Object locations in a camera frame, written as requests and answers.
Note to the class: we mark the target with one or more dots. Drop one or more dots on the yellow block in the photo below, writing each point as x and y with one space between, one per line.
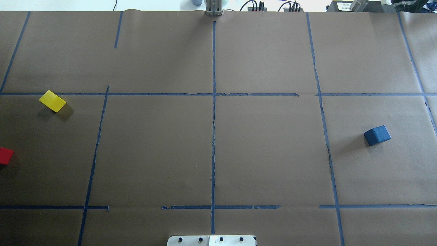
52 101

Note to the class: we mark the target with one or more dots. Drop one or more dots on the black power strip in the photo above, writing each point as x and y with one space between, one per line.
257 6
294 6

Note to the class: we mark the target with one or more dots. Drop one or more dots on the white mounting plate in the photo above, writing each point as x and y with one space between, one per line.
212 240

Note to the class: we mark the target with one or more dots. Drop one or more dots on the brown paper table cover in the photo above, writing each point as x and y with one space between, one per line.
177 123

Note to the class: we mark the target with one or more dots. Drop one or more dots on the aluminium frame post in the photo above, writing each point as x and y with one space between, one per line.
214 7

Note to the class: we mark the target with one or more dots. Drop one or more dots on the black power strip right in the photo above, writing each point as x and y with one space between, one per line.
294 6

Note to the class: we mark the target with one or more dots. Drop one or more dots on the black power strip left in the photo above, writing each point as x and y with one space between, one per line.
257 6

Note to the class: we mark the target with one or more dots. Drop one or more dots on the blue block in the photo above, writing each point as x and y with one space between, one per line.
377 135

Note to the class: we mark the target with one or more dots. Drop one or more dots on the red block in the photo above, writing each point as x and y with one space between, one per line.
5 155

